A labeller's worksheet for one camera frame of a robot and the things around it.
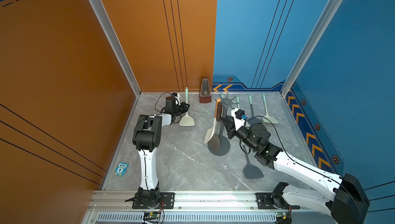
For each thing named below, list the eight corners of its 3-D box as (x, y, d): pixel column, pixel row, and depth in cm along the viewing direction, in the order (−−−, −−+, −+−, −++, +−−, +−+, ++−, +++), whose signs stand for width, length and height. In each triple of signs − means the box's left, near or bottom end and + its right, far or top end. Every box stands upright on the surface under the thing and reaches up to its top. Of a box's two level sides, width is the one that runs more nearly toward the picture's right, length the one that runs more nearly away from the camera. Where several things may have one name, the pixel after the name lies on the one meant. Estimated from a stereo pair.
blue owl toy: (114, 175, 84) (113, 173, 82) (121, 163, 88) (119, 161, 86) (124, 177, 83) (122, 175, 81) (130, 165, 87) (128, 163, 85)
